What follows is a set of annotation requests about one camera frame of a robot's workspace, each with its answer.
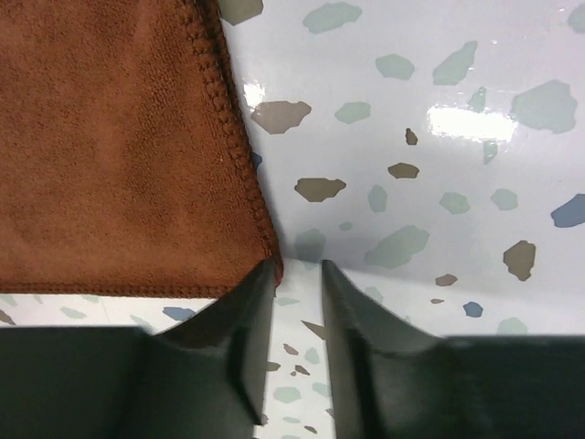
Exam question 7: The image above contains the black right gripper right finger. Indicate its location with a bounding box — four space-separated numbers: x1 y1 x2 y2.
321 260 584 438

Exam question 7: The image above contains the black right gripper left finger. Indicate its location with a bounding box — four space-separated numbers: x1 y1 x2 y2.
1 260 275 438

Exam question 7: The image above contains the brown towel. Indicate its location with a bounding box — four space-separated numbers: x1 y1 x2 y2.
1 1 283 298

